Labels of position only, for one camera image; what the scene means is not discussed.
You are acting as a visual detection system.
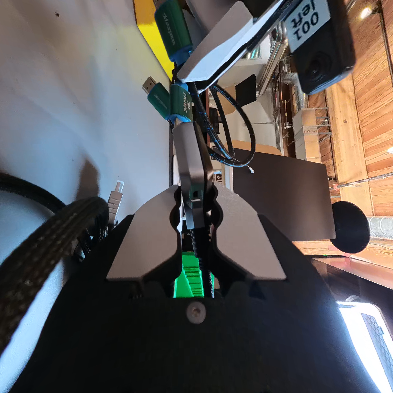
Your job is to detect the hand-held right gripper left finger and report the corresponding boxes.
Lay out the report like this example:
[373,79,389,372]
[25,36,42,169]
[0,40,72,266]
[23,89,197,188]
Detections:
[106,184,185,295]

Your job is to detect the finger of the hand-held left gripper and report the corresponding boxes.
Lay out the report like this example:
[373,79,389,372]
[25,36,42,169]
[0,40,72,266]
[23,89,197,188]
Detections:
[184,0,246,34]
[176,0,287,93]

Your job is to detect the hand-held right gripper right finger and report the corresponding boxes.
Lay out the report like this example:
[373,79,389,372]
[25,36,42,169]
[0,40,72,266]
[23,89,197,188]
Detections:
[209,182,287,295]

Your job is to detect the black hdmi cable green plugs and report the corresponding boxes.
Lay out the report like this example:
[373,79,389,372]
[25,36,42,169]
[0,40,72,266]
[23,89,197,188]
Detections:
[142,76,235,161]
[154,0,257,169]

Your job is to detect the yellow plastic bin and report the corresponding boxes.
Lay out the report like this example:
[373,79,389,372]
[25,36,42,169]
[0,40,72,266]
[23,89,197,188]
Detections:
[133,0,174,82]

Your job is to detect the grey multiport hub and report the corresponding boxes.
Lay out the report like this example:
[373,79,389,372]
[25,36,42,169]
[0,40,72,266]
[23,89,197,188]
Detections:
[171,121,214,231]

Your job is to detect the thick black braided cable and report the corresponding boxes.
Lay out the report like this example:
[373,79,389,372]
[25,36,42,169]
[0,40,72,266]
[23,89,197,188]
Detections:
[0,171,215,355]

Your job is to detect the black monitor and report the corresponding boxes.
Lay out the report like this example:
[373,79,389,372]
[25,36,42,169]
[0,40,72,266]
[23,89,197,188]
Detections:
[235,74,257,108]

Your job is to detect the black fuzzy ball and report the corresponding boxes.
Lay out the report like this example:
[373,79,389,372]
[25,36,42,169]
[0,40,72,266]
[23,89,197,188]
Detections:
[331,201,371,254]

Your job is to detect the bright white light box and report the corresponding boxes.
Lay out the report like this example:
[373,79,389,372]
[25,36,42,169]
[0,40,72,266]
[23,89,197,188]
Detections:
[336,300,393,393]

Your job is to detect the metal air duct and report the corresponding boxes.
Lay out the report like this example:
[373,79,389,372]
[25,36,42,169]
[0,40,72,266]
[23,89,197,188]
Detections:
[367,215,393,239]
[281,71,309,109]

